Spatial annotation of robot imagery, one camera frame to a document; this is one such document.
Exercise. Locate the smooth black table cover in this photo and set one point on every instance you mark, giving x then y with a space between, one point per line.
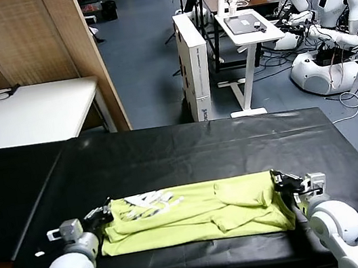
5 204

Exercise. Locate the white folding table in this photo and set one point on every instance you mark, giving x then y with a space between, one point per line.
24 115

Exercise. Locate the black bin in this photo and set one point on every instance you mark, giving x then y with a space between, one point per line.
109 11

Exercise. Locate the white bottle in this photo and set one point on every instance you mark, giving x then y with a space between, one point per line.
220 4

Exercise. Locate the white standing side desk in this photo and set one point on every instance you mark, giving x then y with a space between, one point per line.
270 34

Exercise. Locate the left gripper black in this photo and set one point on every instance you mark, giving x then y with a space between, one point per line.
92 224

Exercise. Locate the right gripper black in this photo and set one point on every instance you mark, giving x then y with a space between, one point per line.
297 184

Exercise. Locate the white cup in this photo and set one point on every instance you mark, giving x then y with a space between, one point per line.
232 5

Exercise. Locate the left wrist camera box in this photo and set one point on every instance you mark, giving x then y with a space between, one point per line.
71 229

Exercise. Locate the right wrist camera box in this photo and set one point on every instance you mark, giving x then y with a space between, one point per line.
317 181

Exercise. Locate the grey closed laptop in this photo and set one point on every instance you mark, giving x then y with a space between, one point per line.
240 24

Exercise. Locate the small black device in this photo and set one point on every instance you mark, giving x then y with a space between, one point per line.
259 26

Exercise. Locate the tall white cardboard box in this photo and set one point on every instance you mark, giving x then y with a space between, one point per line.
199 79

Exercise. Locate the yellow-green t-shirt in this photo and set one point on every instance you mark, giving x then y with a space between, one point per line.
193 217

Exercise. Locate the white robot with round base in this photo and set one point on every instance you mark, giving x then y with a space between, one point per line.
319 75

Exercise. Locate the wooden partition screen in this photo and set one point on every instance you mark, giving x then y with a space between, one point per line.
29 38

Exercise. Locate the black wrinkled tablecloth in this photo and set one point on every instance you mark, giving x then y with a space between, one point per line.
202 150

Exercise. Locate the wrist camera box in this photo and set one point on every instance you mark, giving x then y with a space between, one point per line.
71 229
317 181

